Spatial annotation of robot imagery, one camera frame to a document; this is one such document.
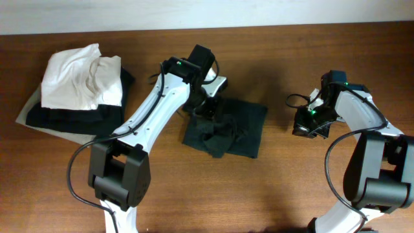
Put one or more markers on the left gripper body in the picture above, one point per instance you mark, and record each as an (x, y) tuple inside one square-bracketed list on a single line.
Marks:
[(202, 103)]

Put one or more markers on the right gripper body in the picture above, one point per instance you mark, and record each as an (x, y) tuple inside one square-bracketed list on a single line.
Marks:
[(316, 122)]

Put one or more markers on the folded black garment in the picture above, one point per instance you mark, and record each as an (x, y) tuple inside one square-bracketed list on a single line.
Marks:
[(101, 121)]

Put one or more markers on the folded white t-shirt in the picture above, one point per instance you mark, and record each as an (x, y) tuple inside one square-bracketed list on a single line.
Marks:
[(81, 79)]

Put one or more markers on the dark green Nike t-shirt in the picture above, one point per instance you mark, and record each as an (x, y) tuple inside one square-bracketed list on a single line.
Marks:
[(237, 130)]

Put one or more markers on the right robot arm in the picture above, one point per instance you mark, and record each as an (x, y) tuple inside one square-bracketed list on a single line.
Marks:
[(379, 177)]

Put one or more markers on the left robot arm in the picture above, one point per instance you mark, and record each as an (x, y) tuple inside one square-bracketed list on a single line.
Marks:
[(119, 169)]

